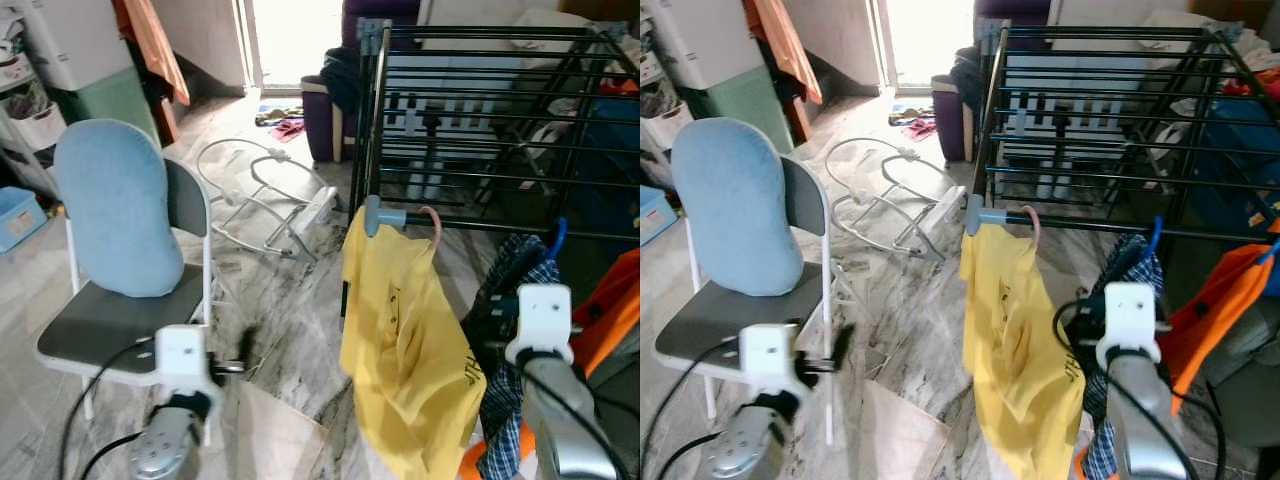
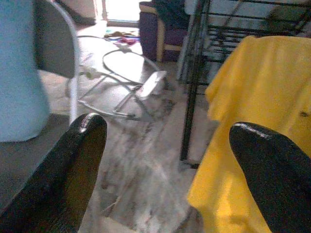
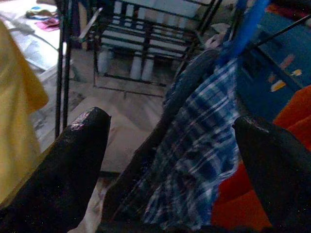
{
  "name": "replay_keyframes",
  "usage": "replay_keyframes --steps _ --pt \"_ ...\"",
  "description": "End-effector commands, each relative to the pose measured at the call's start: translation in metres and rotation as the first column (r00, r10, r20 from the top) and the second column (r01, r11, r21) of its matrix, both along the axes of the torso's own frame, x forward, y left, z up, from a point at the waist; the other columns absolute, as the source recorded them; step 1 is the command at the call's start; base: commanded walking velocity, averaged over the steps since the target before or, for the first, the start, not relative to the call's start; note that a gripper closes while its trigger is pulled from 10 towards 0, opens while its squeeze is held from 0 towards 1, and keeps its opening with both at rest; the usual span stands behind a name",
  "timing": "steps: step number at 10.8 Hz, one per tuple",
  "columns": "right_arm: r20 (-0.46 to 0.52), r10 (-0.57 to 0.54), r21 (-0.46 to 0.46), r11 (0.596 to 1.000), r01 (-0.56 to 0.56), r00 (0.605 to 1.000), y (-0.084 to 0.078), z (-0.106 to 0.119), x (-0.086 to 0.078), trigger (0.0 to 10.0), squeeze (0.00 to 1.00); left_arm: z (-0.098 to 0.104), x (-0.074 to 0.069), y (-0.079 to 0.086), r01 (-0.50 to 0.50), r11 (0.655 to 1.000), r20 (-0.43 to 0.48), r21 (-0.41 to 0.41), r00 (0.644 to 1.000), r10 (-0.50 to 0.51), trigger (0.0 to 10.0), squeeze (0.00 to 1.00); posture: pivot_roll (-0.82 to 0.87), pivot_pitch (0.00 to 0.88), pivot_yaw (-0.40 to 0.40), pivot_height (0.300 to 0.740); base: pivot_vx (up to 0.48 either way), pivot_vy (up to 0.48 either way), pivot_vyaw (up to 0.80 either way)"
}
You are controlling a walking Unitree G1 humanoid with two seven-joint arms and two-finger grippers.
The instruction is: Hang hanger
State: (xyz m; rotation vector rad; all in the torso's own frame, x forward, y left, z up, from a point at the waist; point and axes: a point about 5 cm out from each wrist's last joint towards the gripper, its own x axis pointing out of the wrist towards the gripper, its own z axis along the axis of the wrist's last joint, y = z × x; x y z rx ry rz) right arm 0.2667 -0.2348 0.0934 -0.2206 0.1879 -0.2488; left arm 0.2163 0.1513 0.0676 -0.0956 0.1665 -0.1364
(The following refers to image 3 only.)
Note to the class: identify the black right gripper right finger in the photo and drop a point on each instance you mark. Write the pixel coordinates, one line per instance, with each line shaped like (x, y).
(279, 174)

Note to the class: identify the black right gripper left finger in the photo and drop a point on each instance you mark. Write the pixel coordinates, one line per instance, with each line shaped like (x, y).
(60, 174)

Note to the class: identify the yellow polo shirt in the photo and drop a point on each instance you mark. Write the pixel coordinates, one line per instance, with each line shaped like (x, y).
(14, 97)

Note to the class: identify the blue storage box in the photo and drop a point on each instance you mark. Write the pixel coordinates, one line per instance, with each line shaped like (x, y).
(286, 48)

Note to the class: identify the blue plaid shirt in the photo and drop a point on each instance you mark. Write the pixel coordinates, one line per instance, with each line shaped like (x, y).
(199, 145)

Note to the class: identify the black metal drying rack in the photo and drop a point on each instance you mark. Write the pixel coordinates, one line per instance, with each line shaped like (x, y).
(145, 41)

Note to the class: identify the orange t-shirt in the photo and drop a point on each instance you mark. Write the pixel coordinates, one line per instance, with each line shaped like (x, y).
(233, 206)

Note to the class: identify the blue plastic hanger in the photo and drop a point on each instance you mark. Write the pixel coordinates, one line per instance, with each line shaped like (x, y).
(247, 26)

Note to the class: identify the pink slipper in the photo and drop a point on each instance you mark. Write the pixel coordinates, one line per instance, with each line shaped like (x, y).
(48, 24)

